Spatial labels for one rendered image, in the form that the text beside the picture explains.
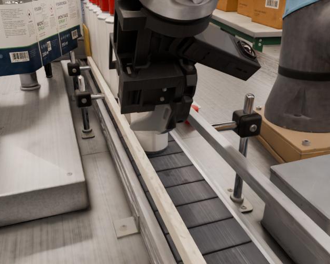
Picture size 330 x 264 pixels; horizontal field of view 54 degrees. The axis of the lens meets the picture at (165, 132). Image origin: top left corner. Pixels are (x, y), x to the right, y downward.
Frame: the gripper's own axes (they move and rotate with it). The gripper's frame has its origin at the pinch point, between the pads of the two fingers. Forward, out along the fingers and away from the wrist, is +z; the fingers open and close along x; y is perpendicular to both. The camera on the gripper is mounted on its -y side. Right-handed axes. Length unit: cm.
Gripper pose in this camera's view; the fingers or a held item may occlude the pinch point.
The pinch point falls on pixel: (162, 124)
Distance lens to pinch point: 45.8
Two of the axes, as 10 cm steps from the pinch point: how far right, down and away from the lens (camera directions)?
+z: -1.6, 5.6, 8.1
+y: -9.5, 1.4, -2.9
